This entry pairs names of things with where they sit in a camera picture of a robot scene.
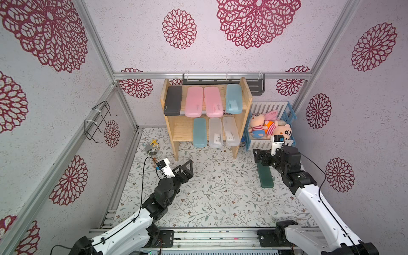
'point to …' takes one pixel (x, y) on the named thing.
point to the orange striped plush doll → (277, 128)
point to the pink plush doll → (257, 121)
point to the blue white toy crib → (286, 114)
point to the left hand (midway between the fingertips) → (187, 164)
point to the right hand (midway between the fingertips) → (264, 152)
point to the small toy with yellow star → (153, 149)
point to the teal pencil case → (200, 132)
